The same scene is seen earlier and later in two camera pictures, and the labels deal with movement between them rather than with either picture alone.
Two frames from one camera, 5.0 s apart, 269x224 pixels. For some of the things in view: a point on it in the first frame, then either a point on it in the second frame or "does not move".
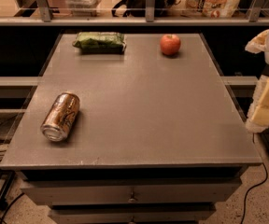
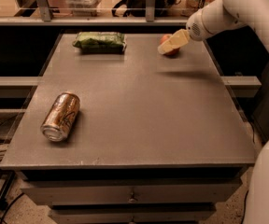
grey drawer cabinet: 158,139 does not move
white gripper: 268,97 to 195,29
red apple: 170,44 does not move
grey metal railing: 47,19 does not move
